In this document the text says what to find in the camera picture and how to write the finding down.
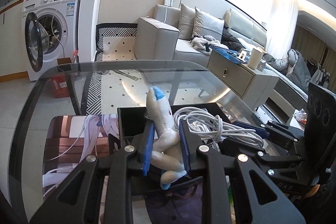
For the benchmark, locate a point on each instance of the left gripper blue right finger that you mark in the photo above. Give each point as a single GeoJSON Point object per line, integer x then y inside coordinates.
{"type": "Point", "coordinates": [184, 134]}

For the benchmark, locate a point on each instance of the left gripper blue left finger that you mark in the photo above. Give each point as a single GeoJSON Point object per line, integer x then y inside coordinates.
{"type": "Point", "coordinates": [147, 146]}

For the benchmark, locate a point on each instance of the grey silk cushion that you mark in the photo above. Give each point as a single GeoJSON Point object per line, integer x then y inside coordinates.
{"type": "Point", "coordinates": [206, 24]}

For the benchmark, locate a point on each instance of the beige silk cushion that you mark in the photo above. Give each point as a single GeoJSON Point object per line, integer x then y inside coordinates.
{"type": "Point", "coordinates": [186, 22]}

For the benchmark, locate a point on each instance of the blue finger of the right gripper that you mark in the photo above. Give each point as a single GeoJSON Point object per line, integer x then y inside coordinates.
{"type": "Point", "coordinates": [259, 130]}
{"type": "Point", "coordinates": [232, 145]}

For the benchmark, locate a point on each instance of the black garment on sofa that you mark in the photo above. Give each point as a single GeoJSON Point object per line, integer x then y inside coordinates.
{"type": "Point", "coordinates": [230, 41]}

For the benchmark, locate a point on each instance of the grey puffy jacket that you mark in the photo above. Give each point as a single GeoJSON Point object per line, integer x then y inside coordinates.
{"type": "Point", "coordinates": [293, 67]}

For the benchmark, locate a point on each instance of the grey fluffy cloth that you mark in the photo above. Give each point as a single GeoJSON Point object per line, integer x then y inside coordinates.
{"type": "Point", "coordinates": [205, 44]}

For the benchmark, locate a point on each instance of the white blue plush toy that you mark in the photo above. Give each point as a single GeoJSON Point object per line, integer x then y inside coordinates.
{"type": "Point", "coordinates": [166, 154]}

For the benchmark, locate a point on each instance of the grey fabric sofa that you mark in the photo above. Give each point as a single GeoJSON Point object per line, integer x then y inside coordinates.
{"type": "Point", "coordinates": [157, 38]}

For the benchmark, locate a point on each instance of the white paper roll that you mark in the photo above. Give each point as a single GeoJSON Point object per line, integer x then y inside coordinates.
{"type": "Point", "coordinates": [255, 57]}

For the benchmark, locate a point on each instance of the red cardboard box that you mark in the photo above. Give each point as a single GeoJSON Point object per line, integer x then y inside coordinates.
{"type": "Point", "coordinates": [60, 83]}

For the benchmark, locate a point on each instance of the white front-load washing machine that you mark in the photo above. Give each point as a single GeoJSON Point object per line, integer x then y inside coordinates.
{"type": "Point", "coordinates": [49, 29]}

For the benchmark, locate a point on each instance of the black white patterned rug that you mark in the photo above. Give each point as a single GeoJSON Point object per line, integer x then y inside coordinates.
{"type": "Point", "coordinates": [117, 80]}

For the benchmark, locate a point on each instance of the grey drawer side cabinet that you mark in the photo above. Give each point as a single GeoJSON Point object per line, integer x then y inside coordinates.
{"type": "Point", "coordinates": [252, 86]}

